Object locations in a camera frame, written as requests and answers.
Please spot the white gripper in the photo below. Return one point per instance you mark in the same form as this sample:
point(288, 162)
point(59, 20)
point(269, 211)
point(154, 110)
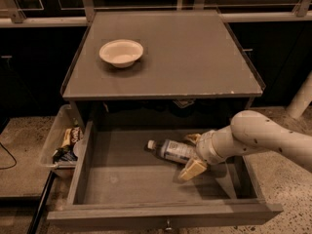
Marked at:
point(204, 147)

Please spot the blue plastic water bottle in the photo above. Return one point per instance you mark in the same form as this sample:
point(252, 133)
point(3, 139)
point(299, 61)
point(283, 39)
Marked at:
point(171, 150)

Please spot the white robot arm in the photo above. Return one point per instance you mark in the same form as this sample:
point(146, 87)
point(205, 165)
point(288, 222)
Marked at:
point(249, 132)

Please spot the metal drawer knob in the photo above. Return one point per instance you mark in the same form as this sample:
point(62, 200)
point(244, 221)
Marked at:
point(168, 226)

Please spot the grey open top drawer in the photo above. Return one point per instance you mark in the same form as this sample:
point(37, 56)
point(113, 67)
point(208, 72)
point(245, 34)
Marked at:
point(119, 185)

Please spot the grey cabinet counter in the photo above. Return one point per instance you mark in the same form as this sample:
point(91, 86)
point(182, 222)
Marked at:
point(186, 54)

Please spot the snack bag in bin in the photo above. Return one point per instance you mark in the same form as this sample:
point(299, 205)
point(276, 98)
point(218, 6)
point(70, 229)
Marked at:
point(72, 136)

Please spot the white paper bowl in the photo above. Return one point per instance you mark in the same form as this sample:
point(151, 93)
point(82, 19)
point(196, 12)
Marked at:
point(121, 53)

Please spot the dark snack packet in bin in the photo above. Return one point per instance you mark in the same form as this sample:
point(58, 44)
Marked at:
point(64, 154)

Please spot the clear plastic storage bin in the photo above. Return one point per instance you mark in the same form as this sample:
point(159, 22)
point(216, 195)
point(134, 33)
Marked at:
point(64, 120)

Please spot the grey metal railing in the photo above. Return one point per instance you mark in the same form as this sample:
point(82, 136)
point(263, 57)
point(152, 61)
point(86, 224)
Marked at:
point(50, 11)

